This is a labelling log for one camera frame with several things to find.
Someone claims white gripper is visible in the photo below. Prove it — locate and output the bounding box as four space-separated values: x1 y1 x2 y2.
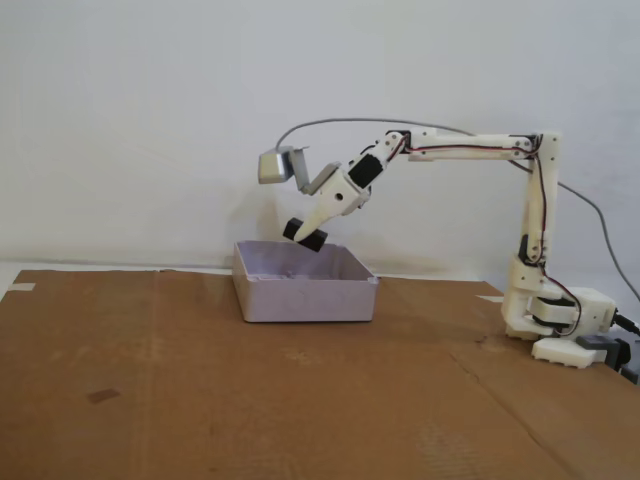
293 168 375 244

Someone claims black rectangular block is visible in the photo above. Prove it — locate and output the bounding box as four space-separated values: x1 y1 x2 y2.
282 217 329 252

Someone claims pale plastic open box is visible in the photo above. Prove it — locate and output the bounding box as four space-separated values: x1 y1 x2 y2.
232 240 380 325

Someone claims brown cardboard sheet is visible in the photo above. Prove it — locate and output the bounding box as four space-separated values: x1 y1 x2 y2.
0 268 640 480

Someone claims grey black table clamp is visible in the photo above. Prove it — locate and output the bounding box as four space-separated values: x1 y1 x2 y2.
575 333 640 387

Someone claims grey metal camera bracket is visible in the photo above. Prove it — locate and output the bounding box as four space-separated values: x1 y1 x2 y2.
279 144 342 197

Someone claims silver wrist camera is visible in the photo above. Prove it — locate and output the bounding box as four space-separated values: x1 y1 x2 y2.
257 145 296 185

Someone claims black power cable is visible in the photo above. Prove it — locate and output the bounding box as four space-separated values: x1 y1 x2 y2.
613 312 640 337

